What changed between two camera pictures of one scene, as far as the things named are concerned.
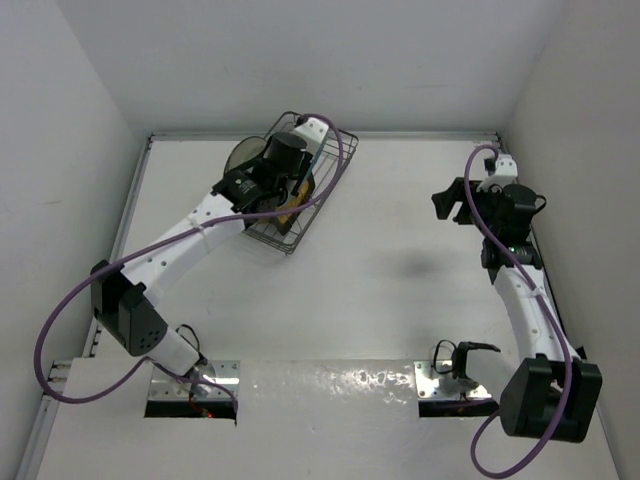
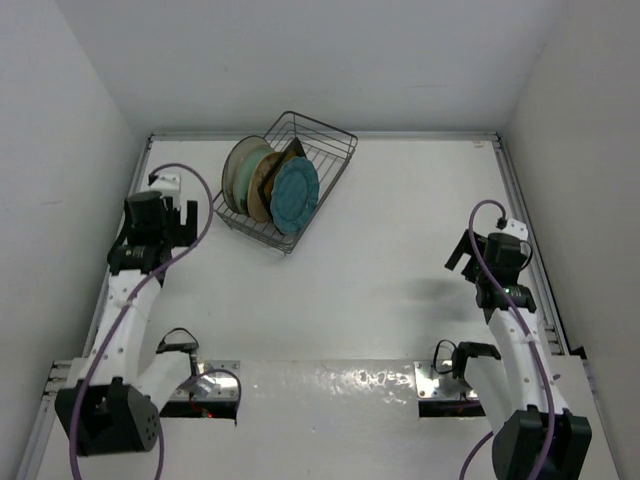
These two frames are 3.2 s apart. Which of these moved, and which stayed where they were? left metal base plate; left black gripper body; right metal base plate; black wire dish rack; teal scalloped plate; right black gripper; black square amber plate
Moved: black square amber plate; left black gripper body; teal scalloped plate; right black gripper
Stayed: left metal base plate; right metal base plate; black wire dish rack
